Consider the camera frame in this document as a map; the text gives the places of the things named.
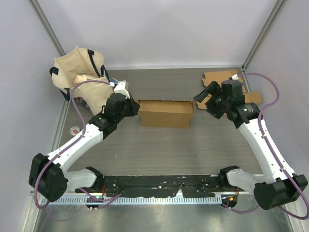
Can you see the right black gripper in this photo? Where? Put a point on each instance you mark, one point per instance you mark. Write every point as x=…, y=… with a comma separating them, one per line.
x=209, y=90

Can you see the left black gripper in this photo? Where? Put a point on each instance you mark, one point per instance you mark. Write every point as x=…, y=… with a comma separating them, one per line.
x=135, y=107

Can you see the large brown cardboard box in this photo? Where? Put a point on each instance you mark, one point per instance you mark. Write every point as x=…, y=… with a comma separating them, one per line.
x=166, y=113

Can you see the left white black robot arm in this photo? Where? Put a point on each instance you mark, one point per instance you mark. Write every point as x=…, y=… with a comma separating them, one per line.
x=50, y=175

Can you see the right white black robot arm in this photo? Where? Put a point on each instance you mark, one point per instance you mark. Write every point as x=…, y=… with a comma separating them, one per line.
x=279, y=183

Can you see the small blue orange box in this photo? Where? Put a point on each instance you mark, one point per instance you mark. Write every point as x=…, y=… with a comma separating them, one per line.
x=112, y=80

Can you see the cream bottle in bag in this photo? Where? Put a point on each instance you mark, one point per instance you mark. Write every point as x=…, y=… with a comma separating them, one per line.
x=82, y=78

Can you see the red bull can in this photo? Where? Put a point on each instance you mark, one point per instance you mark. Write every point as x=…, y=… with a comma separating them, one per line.
x=74, y=130

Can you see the beige canvas tote bag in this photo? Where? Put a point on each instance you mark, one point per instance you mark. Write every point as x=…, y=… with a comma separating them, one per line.
x=92, y=94

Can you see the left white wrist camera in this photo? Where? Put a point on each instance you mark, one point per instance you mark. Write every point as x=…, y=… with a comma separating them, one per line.
x=121, y=87

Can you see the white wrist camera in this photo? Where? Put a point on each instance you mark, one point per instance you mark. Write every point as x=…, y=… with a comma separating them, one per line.
x=121, y=87
x=234, y=77

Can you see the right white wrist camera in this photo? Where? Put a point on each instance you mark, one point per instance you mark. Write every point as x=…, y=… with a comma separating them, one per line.
x=234, y=77

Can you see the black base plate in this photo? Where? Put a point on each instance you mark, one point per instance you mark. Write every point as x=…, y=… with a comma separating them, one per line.
x=160, y=186

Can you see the slotted cable duct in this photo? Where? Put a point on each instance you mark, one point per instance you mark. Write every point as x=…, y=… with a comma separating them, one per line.
x=178, y=199

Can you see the right aluminium frame post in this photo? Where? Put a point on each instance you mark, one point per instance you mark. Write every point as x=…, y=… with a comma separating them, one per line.
x=277, y=8

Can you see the aluminium frame post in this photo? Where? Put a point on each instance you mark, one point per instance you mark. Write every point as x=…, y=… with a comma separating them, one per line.
x=277, y=8
x=47, y=26

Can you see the left aluminium frame post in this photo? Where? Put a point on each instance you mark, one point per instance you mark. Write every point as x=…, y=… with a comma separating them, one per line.
x=47, y=26

